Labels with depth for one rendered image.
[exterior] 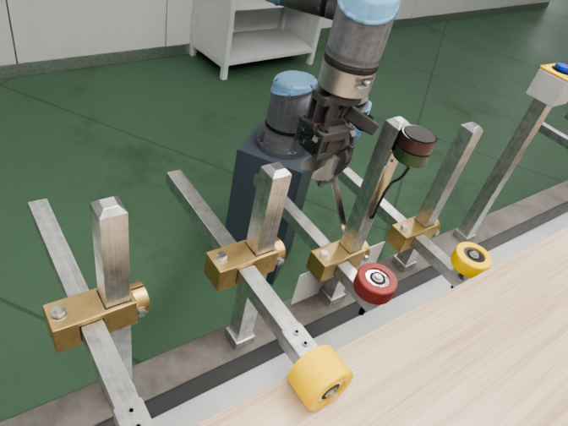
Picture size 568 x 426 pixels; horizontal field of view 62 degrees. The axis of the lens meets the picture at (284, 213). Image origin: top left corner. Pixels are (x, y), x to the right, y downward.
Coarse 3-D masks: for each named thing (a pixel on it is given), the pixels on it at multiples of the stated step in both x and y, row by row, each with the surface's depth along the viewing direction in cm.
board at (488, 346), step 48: (480, 288) 95; (528, 288) 98; (384, 336) 81; (432, 336) 83; (480, 336) 85; (528, 336) 88; (288, 384) 71; (384, 384) 74; (432, 384) 76; (480, 384) 78; (528, 384) 80
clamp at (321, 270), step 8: (320, 248) 99; (328, 248) 100; (336, 248) 100; (344, 248) 101; (368, 248) 103; (312, 256) 98; (336, 256) 98; (344, 256) 99; (352, 256) 100; (360, 256) 102; (368, 256) 103; (312, 264) 99; (320, 264) 96; (328, 264) 96; (336, 264) 98; (352, 264) 102; (312, 272) 100; (320, 272) 97; (328, 272) 98; (320, 280) 98
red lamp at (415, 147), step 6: (402, 132) 79; (402, 138) 79; (408, 138) 78; (402, 144) 79; (408, 144) 78; (414, 144) 78; (420, 144) 77; (426, 144) 77; (432, 144) 78; (408, 150) 79; (414, 150) 78; (420, 150) 78; (426, 150) 78; (432, 150) 79
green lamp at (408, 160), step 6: (396, 144) 81; (396, 150) 81; (402, 150) 79; (396, 156) 81; (402, 156) 80; (408, 156) 79; (414, 156) 79; (420, 156) 79; (426, 156) 79; (402, 162) 80; (408, 162) 80; (414, 162) 79; (420, 162) 80; (426, 162) 81
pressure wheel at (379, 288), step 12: (372, 264) 93; (360, 276) 90; (372, 276) 91; (384, 276) 92; (360, 288) 90; (372, 288) 88; (384, 288) 89; (372, 300) 89; (384, 300) 89; (360, 312) 97
